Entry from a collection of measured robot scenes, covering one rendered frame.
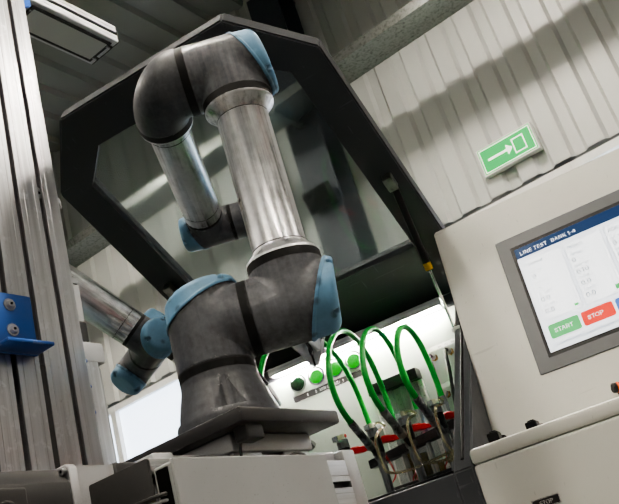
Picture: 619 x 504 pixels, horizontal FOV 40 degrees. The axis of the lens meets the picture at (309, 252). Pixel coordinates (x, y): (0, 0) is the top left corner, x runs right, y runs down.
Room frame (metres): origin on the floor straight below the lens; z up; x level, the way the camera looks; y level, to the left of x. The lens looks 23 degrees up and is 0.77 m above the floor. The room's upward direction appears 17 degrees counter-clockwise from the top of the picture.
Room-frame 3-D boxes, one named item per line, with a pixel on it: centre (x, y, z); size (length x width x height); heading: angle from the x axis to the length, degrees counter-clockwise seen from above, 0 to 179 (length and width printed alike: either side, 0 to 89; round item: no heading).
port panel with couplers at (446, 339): (2.14, -0.27, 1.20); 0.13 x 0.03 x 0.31; 68
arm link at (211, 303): (1.19, 0.17, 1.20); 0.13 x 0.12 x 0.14; 92
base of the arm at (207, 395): (1.19, 0.18, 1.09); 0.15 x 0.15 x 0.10
